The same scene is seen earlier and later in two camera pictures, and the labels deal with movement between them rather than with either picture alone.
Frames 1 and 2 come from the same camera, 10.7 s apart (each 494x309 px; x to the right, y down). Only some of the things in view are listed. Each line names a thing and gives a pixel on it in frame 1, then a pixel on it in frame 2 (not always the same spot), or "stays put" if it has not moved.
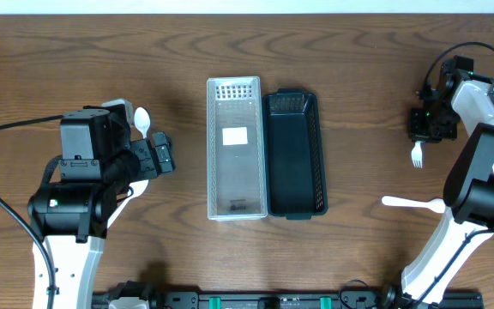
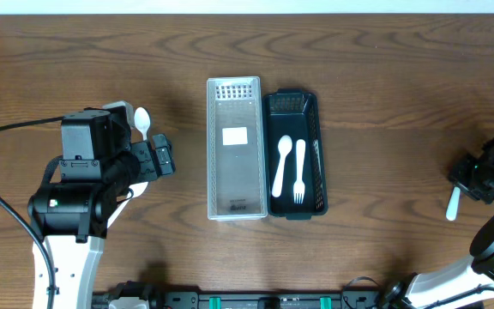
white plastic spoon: x=436 y=204 -> x=285 y=146
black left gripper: x=161 y=154 stays put
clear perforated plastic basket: x=236 y=148 stays put
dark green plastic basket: x=295 y=166 stays put
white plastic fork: x=417 y=154 -> x=298 y=186
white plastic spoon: x=142 y=120 stays put
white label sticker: x=235 y=136 stays put
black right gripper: x=418 y=131 -> x=463 y=175
